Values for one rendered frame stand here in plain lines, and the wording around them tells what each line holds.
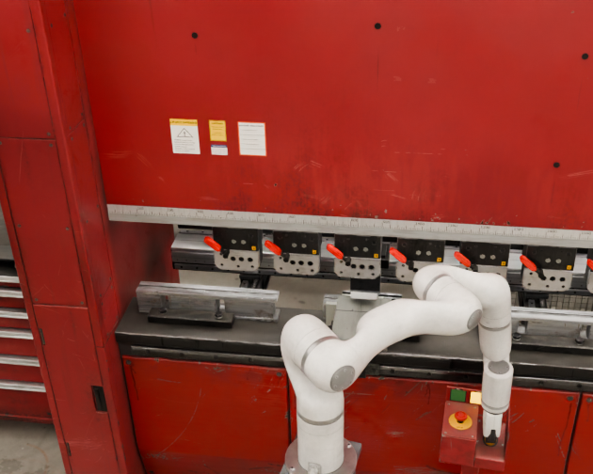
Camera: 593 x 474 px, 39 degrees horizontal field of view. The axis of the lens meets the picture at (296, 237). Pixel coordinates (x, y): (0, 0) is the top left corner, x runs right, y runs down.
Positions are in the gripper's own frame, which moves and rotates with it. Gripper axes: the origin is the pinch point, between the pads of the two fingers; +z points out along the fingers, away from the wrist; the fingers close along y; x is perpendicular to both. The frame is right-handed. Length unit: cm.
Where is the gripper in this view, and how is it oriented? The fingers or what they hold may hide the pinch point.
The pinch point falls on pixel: (490, 436)
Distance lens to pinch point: 278.5
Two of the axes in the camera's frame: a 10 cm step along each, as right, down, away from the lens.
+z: 0.7, 7.9, 6.1
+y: -1.6, 6.1, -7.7
